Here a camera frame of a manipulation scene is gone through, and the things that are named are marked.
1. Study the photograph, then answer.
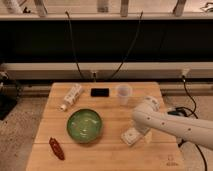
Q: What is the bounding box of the red brown chili toy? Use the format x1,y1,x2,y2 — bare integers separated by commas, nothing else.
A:
49,138,65,160

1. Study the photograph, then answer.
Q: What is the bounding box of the black hanging cable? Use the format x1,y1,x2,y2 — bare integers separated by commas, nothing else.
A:
64,10,86,81
109,10,144,81

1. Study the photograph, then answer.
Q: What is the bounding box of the black floor cable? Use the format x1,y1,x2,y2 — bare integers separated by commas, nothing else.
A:
166,74,209,171

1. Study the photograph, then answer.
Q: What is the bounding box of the green bowl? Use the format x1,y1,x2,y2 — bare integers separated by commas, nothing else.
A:
67,109,103,144

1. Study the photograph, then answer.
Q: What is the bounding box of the dark equipment at left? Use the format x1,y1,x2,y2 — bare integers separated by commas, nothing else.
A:
0,71,21,121

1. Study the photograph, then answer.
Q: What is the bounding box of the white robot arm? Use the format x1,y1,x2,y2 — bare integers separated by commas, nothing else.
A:
132,96,213,150

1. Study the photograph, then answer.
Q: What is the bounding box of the white sponge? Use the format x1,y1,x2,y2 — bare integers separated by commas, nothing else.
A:
121,127,141,146

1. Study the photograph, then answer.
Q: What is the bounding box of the white tube bottle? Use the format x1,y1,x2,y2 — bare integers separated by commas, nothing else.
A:
60,83,83,111

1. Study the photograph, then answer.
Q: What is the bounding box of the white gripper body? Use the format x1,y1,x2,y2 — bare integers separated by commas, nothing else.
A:
133,123,152,143

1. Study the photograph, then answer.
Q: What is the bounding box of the left black hanging cable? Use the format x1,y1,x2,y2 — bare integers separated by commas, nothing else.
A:
64,10,86,81

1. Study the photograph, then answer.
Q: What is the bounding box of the black rectangular block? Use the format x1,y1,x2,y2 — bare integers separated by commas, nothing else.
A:
91,88,109,97

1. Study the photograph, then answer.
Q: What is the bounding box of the clear plastic cup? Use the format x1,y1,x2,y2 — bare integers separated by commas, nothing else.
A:
116,84,132,105

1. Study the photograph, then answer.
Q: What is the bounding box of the right black hanging cable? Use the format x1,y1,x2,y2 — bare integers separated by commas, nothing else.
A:
109,10,144,81

